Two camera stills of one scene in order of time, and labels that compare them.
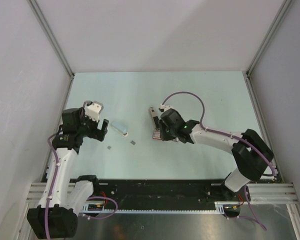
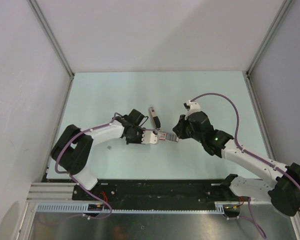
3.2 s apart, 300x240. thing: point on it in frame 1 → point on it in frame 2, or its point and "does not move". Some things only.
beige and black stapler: (155, 117) does not move
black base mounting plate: (165, 190) does not move
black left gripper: (98, 134) → (139, 141)
